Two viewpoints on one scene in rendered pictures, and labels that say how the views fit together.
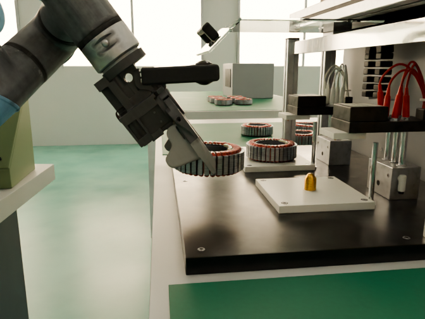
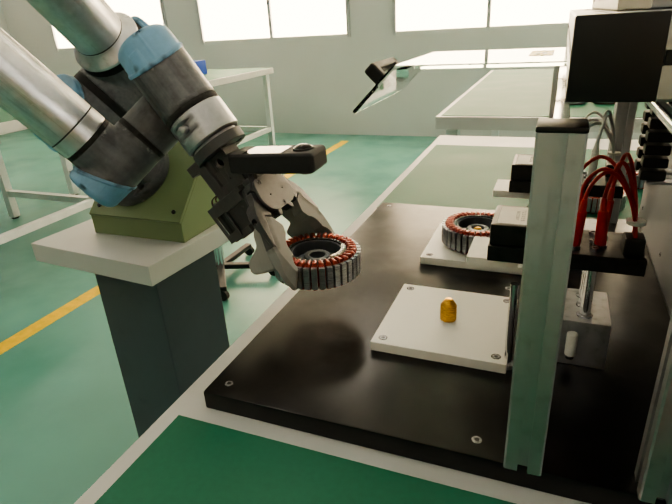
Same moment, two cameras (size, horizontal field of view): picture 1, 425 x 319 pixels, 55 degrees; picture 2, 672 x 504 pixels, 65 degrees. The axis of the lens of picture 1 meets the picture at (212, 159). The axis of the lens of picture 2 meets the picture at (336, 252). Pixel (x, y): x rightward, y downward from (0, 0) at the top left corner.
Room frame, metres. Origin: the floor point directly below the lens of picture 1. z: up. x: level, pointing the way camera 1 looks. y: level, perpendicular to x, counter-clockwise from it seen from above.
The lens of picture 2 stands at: (0.11, -0.33, 1.12)
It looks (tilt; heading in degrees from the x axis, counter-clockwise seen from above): 24 degrees down; 31
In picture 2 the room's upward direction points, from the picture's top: 3 degrees counter-clockwise
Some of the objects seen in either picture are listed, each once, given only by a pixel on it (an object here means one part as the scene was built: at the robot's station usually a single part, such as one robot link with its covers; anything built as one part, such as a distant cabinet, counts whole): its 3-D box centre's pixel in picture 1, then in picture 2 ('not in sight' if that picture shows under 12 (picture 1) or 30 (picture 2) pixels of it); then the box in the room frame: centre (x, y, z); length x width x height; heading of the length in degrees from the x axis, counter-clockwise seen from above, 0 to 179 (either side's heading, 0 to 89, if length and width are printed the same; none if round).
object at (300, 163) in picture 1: (271, 160); (476, 246); (0.89, -0.13, 0.78); 0.15 x 0.15 x 0.01; 7
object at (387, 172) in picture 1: (392, 177); (580, 325); (0.67, -0.31, 0.80); 0.07 x 0.05 x 0.06; 7
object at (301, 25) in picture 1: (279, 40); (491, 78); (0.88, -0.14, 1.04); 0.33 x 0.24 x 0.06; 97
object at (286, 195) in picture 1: (309, 192); (448, 322); (0.65, -0.16, 0.78); 0.15 x 0.15 x 0.01; 7
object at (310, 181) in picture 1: (310, 181); (448, 308); (0.65, -0.16, 0.80); 0.02 x 0.02 x 0.03
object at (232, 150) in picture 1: (209, 157); (317, 259); (0.63, 0.01, 0.84); 0.11 x 0.11 x 0.04
